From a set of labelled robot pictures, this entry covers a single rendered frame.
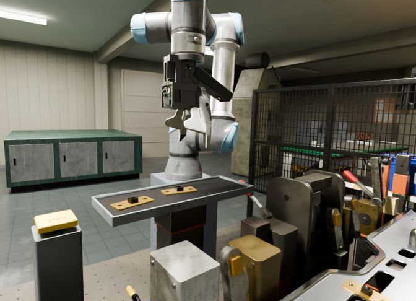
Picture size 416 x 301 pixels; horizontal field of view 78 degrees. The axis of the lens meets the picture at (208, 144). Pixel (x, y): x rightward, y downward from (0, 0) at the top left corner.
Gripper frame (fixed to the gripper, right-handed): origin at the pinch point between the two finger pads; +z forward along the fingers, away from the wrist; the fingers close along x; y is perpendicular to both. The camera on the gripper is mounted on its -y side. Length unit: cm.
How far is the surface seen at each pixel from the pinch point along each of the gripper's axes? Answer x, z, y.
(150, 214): 8.0, 12.0, 13.0
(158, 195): -1.1, 11.5, 8.5
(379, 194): 8, 18, -67
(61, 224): 6.6, 11.8, 28.0
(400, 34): -188, -144, -464
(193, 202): 6.3, 11.6, 3.1
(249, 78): -401, -82, -321
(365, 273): 24.6, 27.3, -31.5
